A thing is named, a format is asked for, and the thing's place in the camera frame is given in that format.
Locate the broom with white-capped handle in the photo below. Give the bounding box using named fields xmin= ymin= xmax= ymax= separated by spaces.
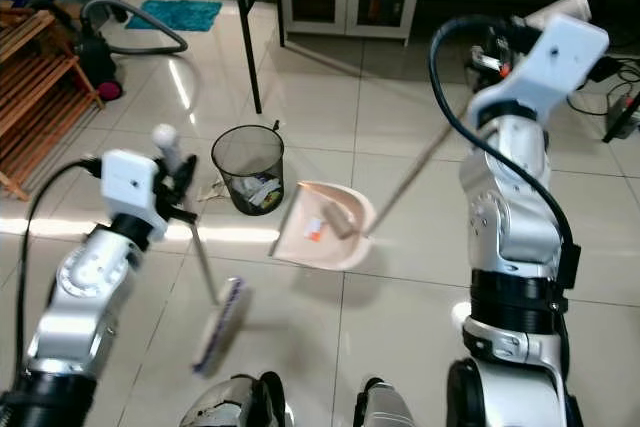
xmin=151 ymin=123 xmax=253 ymax=378

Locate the pink long-handled dustpan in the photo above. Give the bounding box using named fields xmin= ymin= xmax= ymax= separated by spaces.
xmin=268 ymin=97 xmax=476 ymax=273

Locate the teal floor mat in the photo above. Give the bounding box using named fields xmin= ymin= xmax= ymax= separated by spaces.
xmin=124 ymin=0 xmax=224 ymax=34

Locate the small paper scrap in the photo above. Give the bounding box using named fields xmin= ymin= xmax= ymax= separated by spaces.
xmin=206 ymin=180 xmax=233 ymax=201

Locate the black mesh waste bin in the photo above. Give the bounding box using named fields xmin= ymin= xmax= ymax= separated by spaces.
xmin=211 ymin=124 xmax=286 ymax=217

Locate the crumpled paper rubbish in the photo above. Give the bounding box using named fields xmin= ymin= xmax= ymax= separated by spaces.
xmin=232 ymin=176 xmax=283 ymax=213

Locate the wooden slatted rack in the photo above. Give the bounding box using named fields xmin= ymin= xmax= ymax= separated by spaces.
xmin=0 ymin=7 xmax=107 ymax=202

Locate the robot left leg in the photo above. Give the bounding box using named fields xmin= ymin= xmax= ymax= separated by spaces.
xmin=178 ymin=371 xmax=288 ymax=427

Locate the robot leg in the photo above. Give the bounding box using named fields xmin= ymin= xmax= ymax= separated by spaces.
xmin=178 ymin=371 xmax=288 ymax=427
xmin=353 ymin=376 xmax=439 ymax=427

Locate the robot right leg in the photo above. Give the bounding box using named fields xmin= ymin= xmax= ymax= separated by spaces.
xmin=353 ymin=376 xmax=439 ymax=427

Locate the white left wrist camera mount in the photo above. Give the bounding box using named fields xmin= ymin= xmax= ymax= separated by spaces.
xmin=102 ymin=148 xmax=163 ymax=239

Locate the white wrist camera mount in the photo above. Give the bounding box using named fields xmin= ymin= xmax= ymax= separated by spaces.
xmin=102 ymin=148 xmax=163 ymax=239
xmin=464 ymin=0 xmax=612 ymax=133

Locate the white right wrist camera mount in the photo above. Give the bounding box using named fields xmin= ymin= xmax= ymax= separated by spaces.
xmin=464 ymin=0 xmax=612 ymax=133

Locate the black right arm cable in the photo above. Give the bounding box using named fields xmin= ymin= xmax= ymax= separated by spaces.
xmin=427 ymin=13 xmax=581 ymax=293

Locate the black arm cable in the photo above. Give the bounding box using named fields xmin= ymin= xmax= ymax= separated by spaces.
xmin=14 ymin=156 xmax=106 ymax=388
xmin=427 ymin=13 xmax=581 ymax=293

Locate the black power strip with cables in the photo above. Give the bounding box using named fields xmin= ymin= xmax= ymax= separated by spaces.
xmin=564 ymin=52 xmax=640 ymax=145

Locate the black vacuum cleaner with hose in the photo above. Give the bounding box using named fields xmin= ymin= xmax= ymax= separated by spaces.
xmin=74 ymin=0 xmax=190 ymax=104

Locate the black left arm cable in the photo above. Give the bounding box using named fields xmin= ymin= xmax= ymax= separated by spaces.
xmin=14 ymin=156 xmax=106 ymax=388

